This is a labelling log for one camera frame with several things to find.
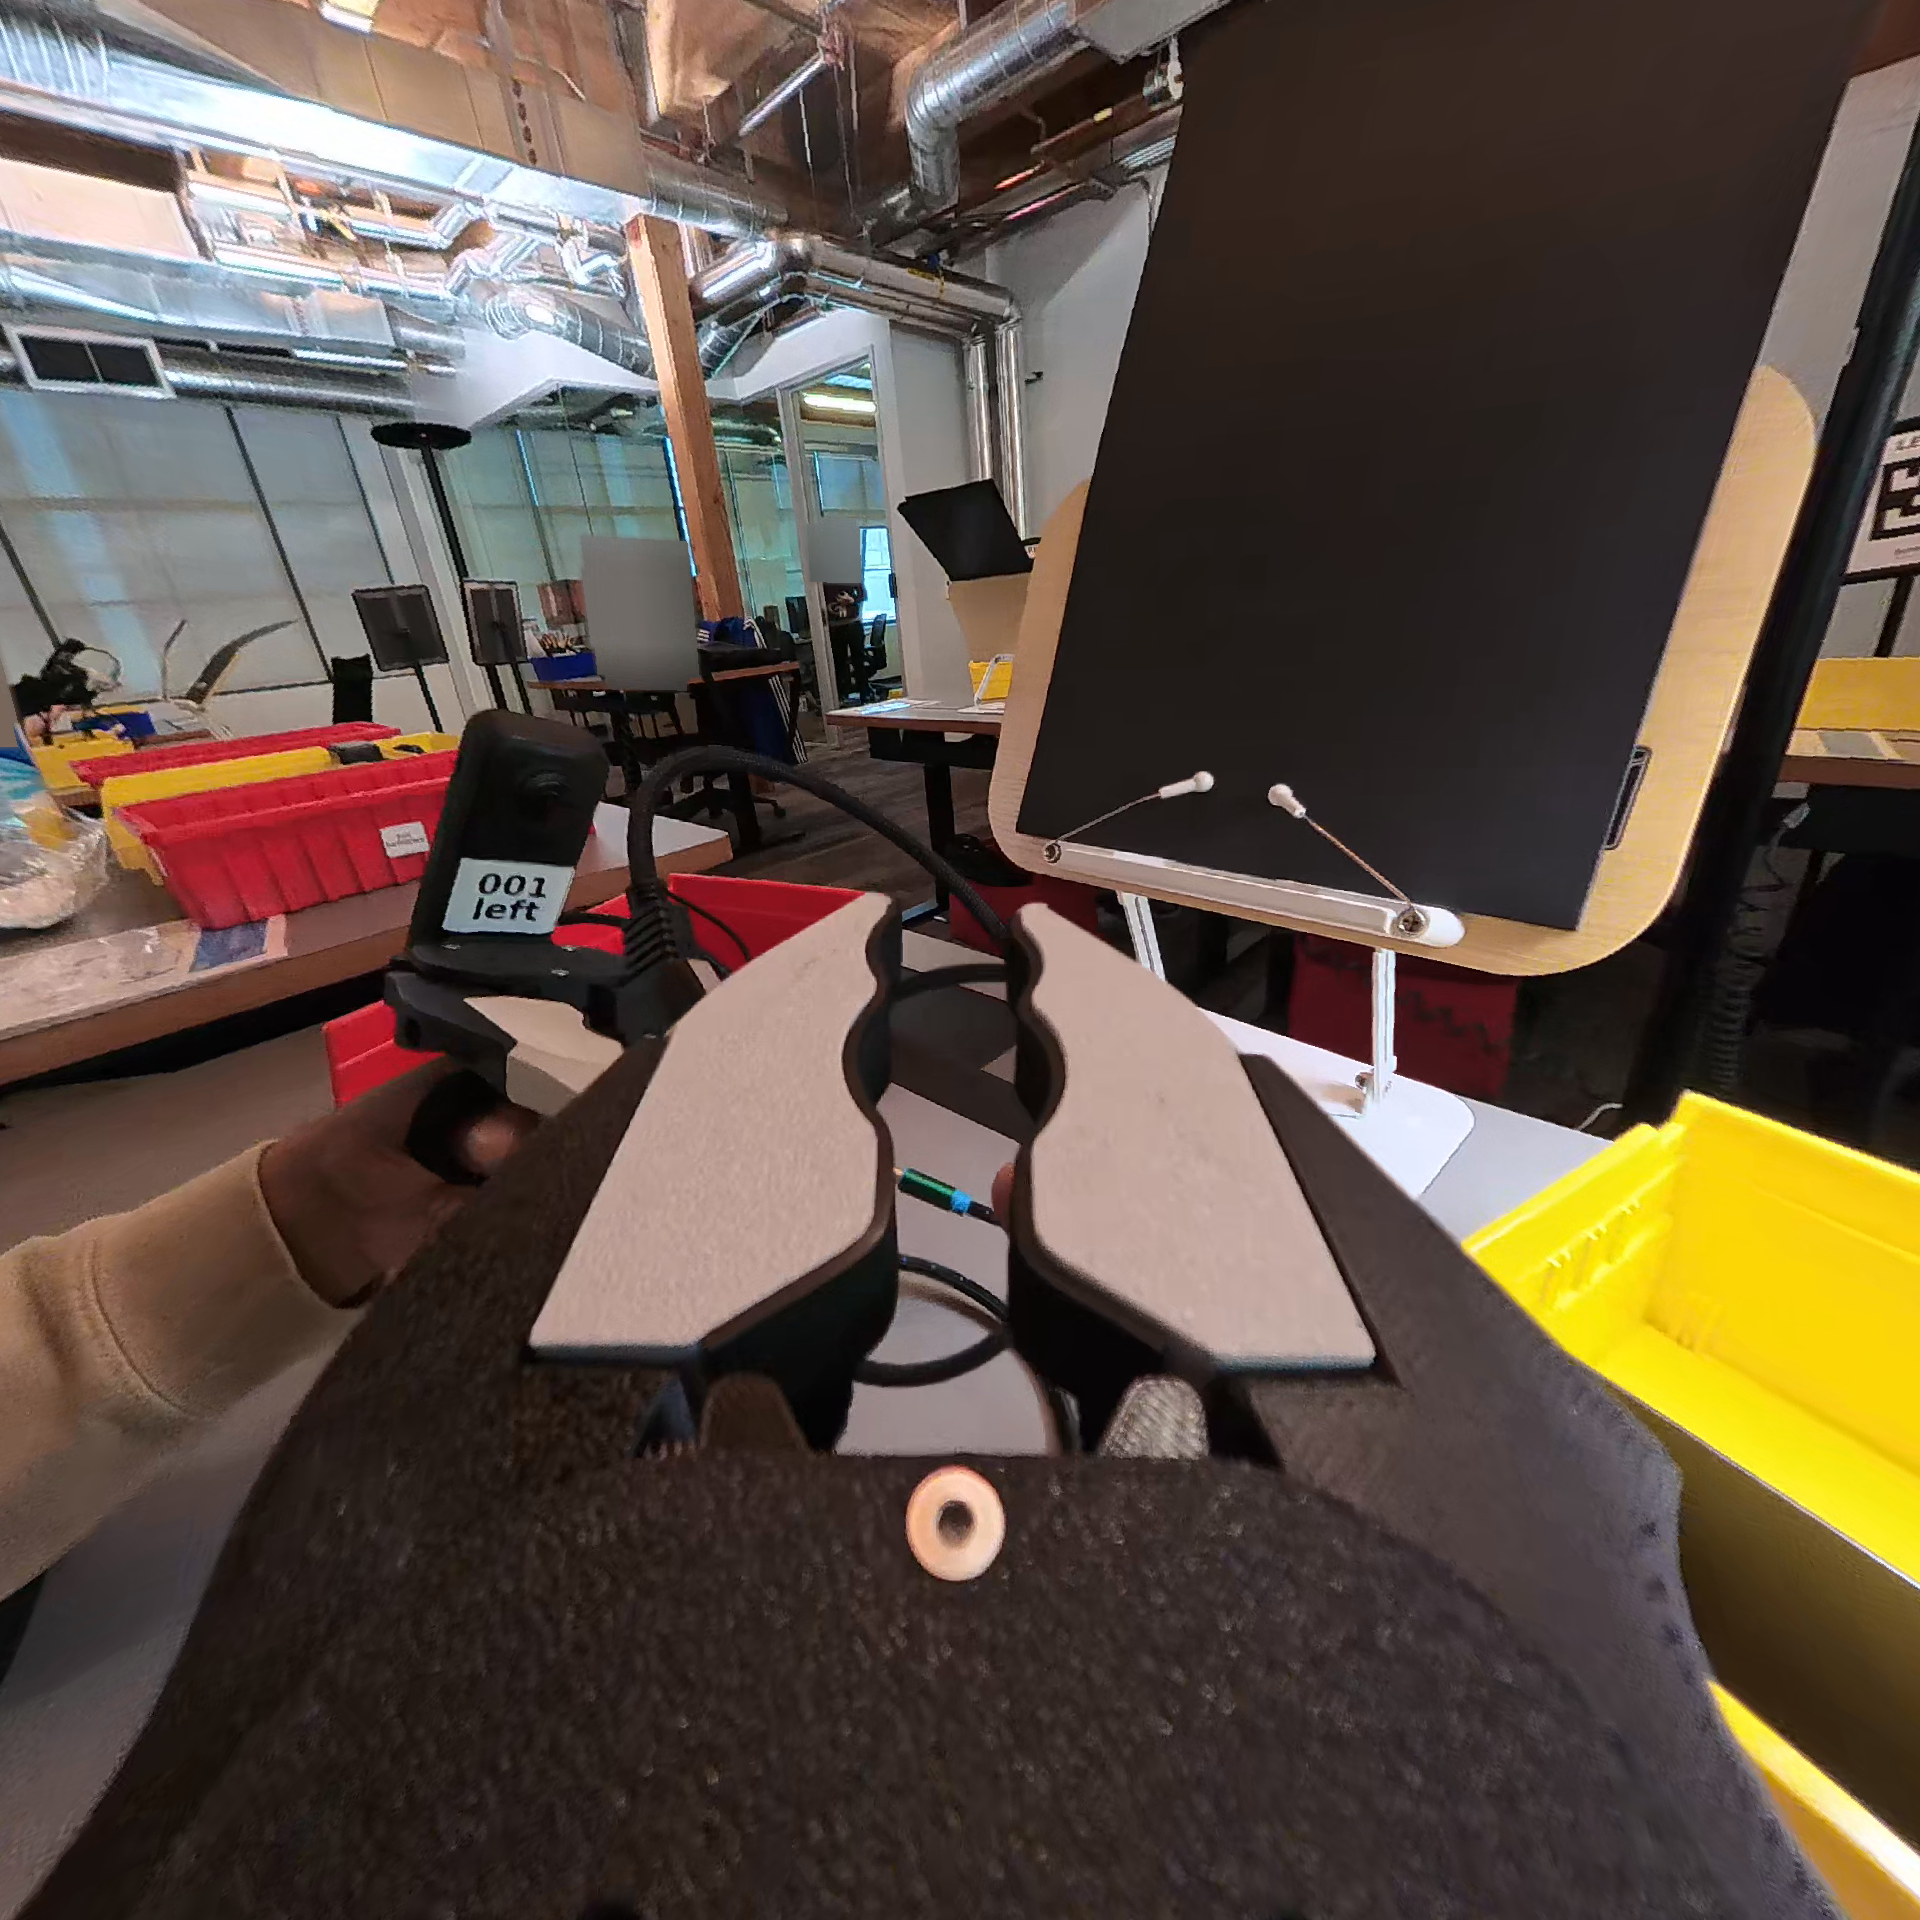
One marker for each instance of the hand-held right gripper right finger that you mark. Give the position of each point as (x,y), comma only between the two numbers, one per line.
(1199,1185)

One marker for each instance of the clear plastic bag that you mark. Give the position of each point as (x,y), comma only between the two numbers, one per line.
(43,867)

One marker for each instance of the black panel on stand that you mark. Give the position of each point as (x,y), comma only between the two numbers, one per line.
(398,628)
(496,616)

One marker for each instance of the framed marker poster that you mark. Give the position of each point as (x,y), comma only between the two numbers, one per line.
(1890,506)

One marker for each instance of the wooden office desk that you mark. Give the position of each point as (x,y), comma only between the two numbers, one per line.
(916,717)

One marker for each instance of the white board stand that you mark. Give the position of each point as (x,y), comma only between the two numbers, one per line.
(989,685)
(1407,1141)

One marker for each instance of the black HDMI switch box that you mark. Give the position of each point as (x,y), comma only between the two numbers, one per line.
(660,967)

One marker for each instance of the white paper sheet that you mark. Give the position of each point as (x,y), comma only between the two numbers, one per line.
(149,967)

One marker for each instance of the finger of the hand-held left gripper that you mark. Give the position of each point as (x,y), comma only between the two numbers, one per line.
(558,1059)

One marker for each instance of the red plastic bin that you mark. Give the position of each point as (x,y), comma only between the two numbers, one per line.
(271,860)
(764,922)
(224,746)

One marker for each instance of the wooden support post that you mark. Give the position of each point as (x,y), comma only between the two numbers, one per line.
(683,426)

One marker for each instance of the wooden edged table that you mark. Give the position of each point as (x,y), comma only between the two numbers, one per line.
(449,934)

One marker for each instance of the black floor lamp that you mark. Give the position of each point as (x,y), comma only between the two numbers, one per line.
(424,442)

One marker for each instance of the black bin divider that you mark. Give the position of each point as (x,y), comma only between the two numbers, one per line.
(1805,1574)

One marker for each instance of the silver air duct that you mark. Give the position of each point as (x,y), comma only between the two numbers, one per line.
(449,193)

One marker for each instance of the person's left hand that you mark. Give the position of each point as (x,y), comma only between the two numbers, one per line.
(360,1194)

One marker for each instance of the red fabric crate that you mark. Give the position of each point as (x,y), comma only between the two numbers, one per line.
(1425,1021)

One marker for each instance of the person's left forearm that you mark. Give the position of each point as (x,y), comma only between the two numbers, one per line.
(118,1351)

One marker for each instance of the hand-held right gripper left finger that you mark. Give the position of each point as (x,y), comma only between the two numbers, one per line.
(725,1175)

